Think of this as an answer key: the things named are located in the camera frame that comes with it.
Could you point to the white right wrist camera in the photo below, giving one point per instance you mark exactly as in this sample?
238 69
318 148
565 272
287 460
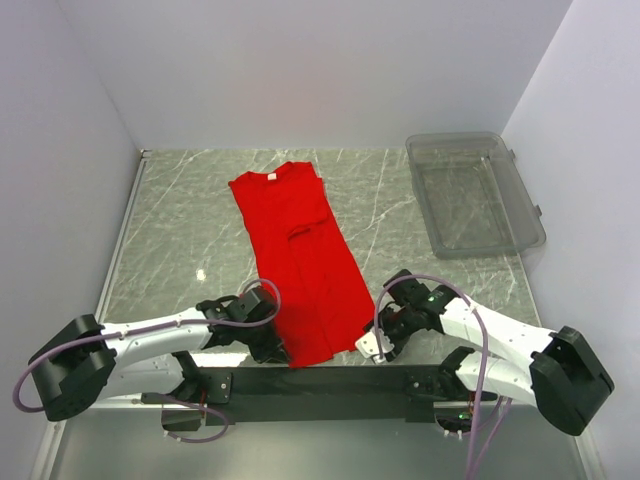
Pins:
374 346

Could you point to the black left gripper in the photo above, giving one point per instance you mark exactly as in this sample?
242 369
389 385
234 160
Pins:
270 350

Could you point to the red t shirt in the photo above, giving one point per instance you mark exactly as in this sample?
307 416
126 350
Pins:
298 246

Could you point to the clear plastic storage bin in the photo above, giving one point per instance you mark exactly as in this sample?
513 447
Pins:
472 198

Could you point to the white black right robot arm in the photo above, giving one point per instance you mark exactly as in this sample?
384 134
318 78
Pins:
557 372

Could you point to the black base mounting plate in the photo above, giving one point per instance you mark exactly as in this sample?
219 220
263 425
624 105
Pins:
413 393

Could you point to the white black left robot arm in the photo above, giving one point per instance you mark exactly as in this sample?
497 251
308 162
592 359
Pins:
87 361

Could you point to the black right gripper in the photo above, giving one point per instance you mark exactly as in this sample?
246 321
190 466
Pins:
388 330

